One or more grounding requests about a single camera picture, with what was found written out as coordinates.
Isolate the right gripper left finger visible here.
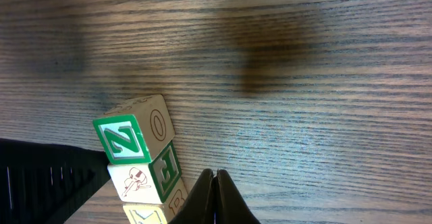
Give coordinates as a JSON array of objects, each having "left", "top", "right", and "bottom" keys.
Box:
[{"left": 169, "top": 169, "right": 215, "bottom": 224}]

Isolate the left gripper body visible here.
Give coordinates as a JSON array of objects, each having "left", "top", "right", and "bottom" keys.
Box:
[{"left": 1, "top": 139, "right": 110, "bottom": 223}]

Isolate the white picture block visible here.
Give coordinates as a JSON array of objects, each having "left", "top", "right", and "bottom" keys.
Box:
[{"left": 107, "top": 142, "right": 182, "bottom": 204}]

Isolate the green letter Z block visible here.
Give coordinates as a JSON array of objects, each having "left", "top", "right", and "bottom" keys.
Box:
[{"left": 92, "top": 94, "right": 175, "bottom": 165}]

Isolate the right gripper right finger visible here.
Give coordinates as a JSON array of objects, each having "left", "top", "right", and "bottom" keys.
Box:
[{"left": 215, "top": 169, "right": 260, "bottom": 224}]

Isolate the yellow block cluster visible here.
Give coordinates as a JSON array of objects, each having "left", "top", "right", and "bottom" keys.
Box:
[{"left": 122, "top": 177, "right": 189, "bottom": 224}]

